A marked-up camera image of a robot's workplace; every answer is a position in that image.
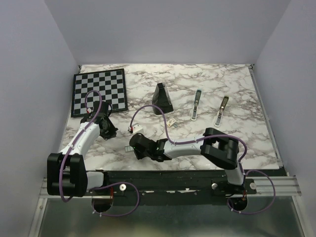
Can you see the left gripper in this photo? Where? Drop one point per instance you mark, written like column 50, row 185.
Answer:
column 112, row 133

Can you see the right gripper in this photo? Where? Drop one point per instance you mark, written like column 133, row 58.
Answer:
column 138, row 155

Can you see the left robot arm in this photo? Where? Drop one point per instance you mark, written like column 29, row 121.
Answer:
column 66, row 172

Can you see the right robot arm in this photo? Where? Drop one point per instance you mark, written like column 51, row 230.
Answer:
column 217, row 147

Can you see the small staple box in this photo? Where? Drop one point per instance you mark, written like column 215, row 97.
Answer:
column 170, row 122

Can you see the black white chessboard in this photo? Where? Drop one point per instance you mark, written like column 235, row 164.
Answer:
column 88, row 87

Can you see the black wedge stand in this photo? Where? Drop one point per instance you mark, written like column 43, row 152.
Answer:
column 161, row 98

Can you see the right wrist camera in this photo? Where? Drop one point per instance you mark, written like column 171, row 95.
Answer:
column 136, row 128

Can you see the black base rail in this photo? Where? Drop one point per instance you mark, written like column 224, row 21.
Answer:
column 182, row 187

